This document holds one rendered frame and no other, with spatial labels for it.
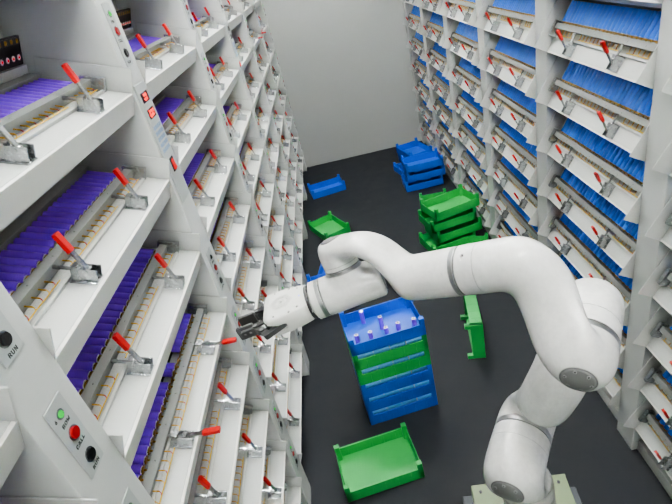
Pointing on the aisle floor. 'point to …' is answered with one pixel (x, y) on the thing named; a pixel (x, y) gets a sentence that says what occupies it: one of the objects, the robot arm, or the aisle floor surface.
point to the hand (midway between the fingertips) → (247, 325)
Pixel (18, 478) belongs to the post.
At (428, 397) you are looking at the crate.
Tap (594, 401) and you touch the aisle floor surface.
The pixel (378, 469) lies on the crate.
